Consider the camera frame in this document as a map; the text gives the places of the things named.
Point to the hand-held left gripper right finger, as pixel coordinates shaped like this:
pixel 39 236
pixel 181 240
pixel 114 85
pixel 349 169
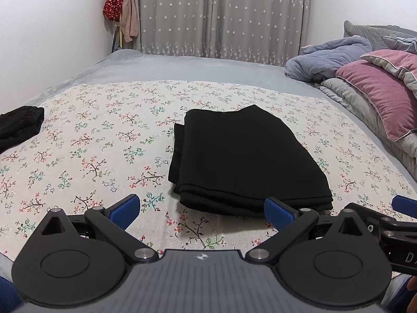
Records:
pixel 277 213

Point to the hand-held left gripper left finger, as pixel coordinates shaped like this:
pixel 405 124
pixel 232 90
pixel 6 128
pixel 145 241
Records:
pixel 125 210

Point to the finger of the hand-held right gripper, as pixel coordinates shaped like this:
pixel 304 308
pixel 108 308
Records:
pixel 405 206
pixel 374 221

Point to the black pants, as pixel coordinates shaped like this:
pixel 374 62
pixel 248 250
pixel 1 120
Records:
pixel 244 153

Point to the floral bed sheet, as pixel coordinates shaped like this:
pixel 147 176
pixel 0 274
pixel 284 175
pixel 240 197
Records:
pixel 97 137

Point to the grey quilt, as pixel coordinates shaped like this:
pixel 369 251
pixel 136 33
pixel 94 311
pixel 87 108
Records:
pixel 355 104

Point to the pink pillow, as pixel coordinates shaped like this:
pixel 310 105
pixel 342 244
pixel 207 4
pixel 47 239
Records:
pixel 381 94

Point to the crumpled black garment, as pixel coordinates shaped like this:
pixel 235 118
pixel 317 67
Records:
pixel 19 124

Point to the pink quilt with white piping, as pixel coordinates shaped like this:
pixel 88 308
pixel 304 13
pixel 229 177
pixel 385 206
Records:
pixel 397 60

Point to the person's blue clothing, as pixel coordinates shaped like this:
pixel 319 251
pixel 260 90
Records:
pixel 5 295

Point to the grey bed sheet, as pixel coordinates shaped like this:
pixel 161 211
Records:
pixel 195 68

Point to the blue-grey blanket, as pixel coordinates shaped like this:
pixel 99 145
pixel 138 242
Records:
pixel 325 58

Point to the grey quilted pillow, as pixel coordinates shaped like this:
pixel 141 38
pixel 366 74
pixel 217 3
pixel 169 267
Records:
pixel 374 32

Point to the pink hanging cloth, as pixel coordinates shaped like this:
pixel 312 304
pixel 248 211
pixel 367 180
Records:
pixel 129 16

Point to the grey star curtain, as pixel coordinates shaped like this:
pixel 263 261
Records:
pixel 221 16

